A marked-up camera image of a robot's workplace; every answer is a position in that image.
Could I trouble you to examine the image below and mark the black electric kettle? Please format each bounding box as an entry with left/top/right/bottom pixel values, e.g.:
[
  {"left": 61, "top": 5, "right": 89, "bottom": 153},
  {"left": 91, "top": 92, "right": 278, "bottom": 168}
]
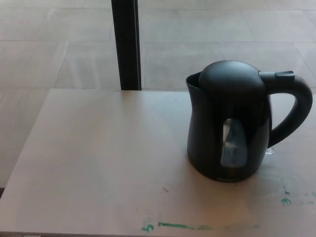
[{"left": 185, "top": 60, "right": 314, "bottom": 184}]

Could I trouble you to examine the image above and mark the black vertical post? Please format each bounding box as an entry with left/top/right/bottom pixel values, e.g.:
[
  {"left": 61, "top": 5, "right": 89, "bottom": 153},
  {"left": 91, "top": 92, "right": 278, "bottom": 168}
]
[{"left": 111, "top": 0, "right": 142, "bottom": 91}]

